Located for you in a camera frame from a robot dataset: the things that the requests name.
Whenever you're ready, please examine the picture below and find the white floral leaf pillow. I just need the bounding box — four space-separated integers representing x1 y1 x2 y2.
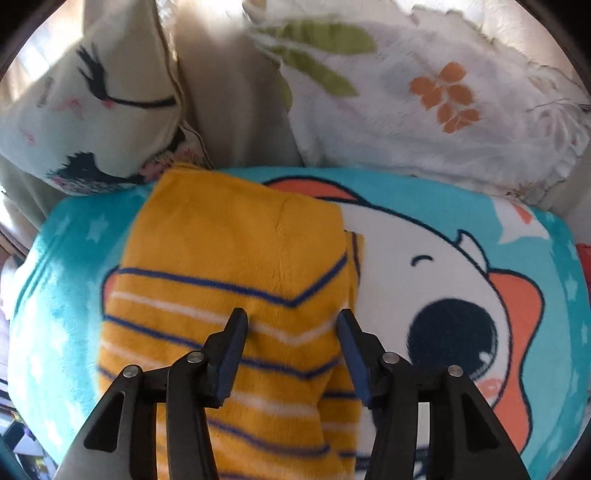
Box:
245 1 590 204

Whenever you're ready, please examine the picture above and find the yellow striped knit sweater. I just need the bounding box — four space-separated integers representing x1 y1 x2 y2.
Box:
97 167 363 479

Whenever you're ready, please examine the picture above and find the teal cartoon fleece blanket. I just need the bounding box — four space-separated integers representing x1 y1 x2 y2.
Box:
8 168 590 479

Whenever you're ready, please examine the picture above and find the unicorn face pillow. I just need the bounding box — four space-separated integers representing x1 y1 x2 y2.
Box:
1 1 211 195

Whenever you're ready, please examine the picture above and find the beige bed headboard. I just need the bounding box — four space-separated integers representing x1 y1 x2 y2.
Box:
1 1 590 238

